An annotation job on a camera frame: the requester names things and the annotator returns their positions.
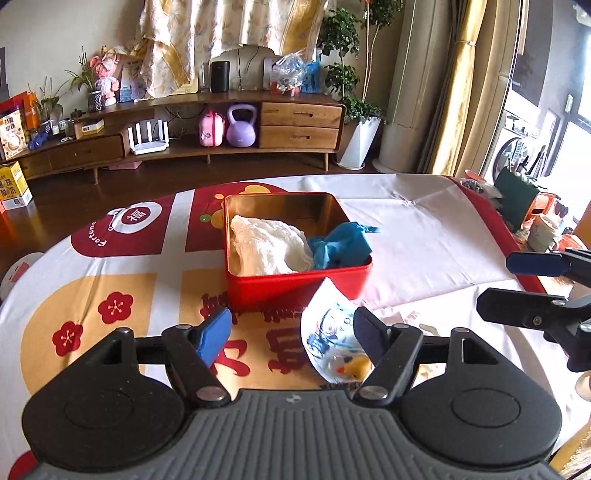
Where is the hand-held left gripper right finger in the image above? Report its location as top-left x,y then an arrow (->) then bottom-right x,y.
353,305 -> 497,401

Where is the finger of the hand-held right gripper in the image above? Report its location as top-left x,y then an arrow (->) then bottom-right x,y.
506,248 -> 591,279
476,288 -> 591,343

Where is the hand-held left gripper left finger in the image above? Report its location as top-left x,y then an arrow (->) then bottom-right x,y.
95,307 -> 232,408

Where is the red metal tin box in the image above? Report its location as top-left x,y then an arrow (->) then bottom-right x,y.
223,192 -> 374,313

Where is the white mug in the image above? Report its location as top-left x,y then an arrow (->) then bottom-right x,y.
526,215 -> 560,253

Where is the yellow rubber duck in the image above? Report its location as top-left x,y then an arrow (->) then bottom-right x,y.
335,355 -> 374,381

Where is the cartoon printed face mask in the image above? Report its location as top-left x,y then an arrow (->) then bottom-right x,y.
300,281 -> 399,384

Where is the orange plastic container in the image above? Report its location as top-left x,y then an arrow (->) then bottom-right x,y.
526,191 -> 562,227

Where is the dark green bag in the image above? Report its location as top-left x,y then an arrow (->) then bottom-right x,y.
493,168 -> 544,232

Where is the blue cloth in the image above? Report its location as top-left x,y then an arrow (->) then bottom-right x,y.
308,222 -> 380,271

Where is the red and white printed tablecloth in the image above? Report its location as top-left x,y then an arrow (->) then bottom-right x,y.
0,173 -> 591,480

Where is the white knitted cloth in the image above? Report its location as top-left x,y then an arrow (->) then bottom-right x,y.
229,215 -> 315,277

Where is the orange bowl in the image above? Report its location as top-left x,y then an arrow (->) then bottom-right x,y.
459,170 -> 491,195

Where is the yellow curtain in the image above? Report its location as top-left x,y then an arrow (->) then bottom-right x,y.
418,0 -> 491,176

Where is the tall houseplant in white planter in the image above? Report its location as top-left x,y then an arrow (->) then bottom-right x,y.
318,0 -> 403,171

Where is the white router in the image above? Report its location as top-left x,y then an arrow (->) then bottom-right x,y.
128,119 -> 170,155

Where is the pink toy case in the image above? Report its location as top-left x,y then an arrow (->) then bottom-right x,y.
198,110 -> 226,147

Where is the purple kettlebell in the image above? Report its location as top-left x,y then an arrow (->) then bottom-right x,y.
226,104 -> 258,147

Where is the beige standing air conditioner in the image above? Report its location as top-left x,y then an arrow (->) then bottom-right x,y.
375,0 -> 455,174

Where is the wooden media cabinet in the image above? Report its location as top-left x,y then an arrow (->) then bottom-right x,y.
9,90 -> 347,184

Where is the small cardboard box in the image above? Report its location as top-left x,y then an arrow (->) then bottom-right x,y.
74,119 -> 105,140

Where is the yellow carton box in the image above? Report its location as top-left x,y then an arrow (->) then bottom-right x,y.
0,161 -> 34,210

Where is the black cylinder speaker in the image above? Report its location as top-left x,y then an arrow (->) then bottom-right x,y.
211,60 -> 230,93

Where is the small plant in patterned pot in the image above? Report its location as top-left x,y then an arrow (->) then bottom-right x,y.
65,48 -> 106,113

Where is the blue bag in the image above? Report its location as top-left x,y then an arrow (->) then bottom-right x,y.
302,60 -> 322,94

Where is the blue printed picture box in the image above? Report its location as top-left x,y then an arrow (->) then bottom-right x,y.
119,60 -> 145,103

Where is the clear plastic bag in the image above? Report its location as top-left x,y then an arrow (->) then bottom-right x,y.
270,53 -> 308,97

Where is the thin leafy potted plant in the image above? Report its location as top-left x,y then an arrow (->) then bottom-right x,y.
28,78 -> 66,136

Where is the pink plush doll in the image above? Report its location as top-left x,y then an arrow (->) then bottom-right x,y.
90,46 -> 123,107

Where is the brown printed snack box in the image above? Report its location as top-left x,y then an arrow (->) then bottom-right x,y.
0,108 -> 29,161

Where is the orange gift box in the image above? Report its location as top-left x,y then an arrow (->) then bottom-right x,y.
0,91 -> 41,134

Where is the floral draped cloth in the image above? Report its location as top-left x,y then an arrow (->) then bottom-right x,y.
136,0 -> 329,100

